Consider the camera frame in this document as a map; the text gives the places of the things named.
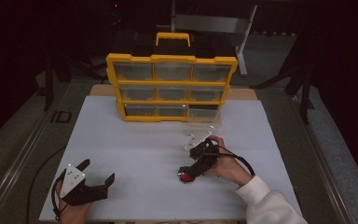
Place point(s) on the black rectangular floor bracket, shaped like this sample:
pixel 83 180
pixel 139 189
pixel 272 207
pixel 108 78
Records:
pixel 61 116

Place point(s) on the clear plastic drawer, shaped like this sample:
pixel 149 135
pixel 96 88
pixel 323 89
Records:
pixel 205 119

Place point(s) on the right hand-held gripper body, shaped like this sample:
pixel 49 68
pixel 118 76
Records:
pixel 203 155

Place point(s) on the person's right hand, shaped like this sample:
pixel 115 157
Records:
pixel 230 169

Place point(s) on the black tripod stand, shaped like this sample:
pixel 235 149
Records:
pixel 304 96

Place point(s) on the grey metal stand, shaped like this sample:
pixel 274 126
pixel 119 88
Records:
pixel 217 23

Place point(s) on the yellow drawer organizer cabinet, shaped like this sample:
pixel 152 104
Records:
pixel 171 82

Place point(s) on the set of transparent organizer bins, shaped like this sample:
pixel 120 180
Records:
pixel 136 71

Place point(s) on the red round button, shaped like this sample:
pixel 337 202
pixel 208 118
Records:
pixel 186 177

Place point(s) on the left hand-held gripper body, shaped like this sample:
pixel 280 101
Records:
pixel 84 193

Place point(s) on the person's left hand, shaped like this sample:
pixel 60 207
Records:
pixel 73 214

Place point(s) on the aluminium floor rail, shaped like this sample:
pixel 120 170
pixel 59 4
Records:
pixel 320 155
pixel 21 155

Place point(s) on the black stand leg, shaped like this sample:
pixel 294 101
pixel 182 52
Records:
pixel 48 90

